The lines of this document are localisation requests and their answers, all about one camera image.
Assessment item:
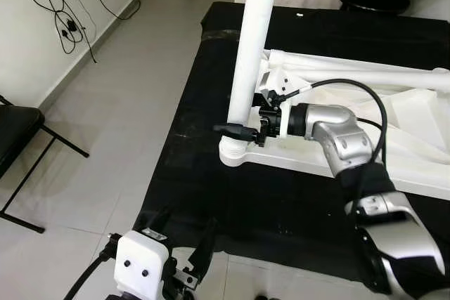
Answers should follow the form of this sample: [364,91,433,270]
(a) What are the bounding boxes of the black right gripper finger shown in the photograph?
[213,123,259,139]

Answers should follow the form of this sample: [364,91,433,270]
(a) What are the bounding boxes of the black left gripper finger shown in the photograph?
[188,216,219,274]
[144,205,173,236]

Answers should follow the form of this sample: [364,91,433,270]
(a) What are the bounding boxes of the white plastic table leg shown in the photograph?
[226,0,283,143]
[281,68,450,98]
[271,50,450,94]

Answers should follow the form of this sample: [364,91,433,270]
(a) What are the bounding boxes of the black tablecloth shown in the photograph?
[134,1,450,284]

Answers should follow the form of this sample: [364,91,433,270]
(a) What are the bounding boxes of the white plastic table top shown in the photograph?
[218,48,450,202]

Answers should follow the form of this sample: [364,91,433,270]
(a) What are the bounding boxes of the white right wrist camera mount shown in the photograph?
[257,68,314,138]

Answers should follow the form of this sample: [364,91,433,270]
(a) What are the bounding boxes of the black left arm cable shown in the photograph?
[63,237,120,300]

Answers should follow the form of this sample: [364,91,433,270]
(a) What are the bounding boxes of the black wall cables with plug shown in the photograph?
[0,0,141,66]

